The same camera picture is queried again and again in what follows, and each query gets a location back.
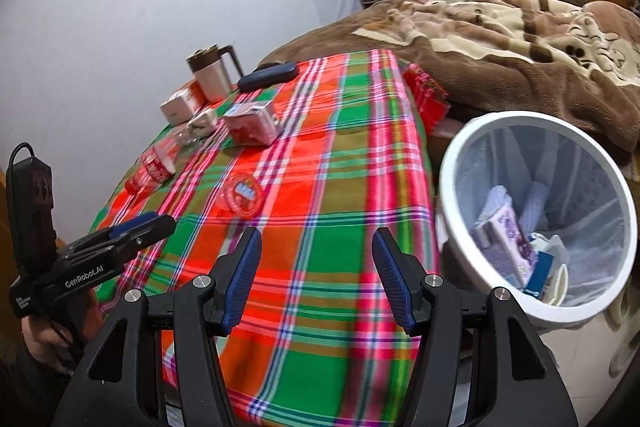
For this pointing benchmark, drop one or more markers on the orange and white box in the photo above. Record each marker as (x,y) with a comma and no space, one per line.
(182,107)

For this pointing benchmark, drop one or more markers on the plaid tablecloth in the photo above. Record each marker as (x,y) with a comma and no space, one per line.
(320,207)

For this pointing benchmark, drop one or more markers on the clear bin liner bag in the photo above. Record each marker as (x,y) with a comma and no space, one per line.
(585,207)

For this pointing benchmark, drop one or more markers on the person's left hand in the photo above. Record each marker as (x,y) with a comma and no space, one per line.
(47,342)

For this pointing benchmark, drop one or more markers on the brown and beige mug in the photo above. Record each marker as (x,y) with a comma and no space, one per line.
(212,77)

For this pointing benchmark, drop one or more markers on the brown printed blanket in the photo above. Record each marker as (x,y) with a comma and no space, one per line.
(500,52)

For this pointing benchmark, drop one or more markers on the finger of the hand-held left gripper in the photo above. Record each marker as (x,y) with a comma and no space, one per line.
(145,237)
(127,226)

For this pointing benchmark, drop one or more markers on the clear bottle with red label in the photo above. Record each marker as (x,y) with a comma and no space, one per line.
(157,162)

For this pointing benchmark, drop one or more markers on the dark blue glasses case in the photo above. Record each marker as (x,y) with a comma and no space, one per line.
(267,77)

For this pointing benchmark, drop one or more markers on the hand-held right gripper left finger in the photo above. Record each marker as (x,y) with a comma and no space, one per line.
(242,282)

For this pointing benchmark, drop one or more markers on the white round trash bin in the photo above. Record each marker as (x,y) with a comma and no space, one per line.
(530,119)

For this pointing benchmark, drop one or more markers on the purple silver drink carton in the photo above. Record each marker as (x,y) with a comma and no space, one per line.
(510,237)

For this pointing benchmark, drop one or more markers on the beige flattened carton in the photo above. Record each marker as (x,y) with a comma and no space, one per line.
(205,127)

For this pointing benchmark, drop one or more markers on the black power strip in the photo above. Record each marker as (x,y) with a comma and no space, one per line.
(32,197)

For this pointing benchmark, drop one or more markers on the person's left forearm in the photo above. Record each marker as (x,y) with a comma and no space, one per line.
(30,397)

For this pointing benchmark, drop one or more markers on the blue and white packet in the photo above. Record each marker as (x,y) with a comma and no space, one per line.
(540,274)

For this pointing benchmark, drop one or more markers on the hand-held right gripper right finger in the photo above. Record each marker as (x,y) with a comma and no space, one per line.
(395,282)

